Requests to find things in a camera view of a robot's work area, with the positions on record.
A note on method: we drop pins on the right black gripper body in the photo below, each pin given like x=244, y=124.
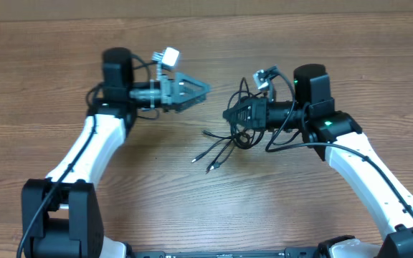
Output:
x=261, y=115

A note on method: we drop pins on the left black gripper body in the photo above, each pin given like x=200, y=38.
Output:
x=168, y=94

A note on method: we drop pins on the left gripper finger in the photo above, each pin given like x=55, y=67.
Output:
x=184, y=105
x=184, y=84

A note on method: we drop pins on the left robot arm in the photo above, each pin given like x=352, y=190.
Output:
x=60, y=213

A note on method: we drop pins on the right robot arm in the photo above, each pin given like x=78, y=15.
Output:
x=339, y=141

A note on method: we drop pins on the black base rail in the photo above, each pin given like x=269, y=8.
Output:
x=224, y=253

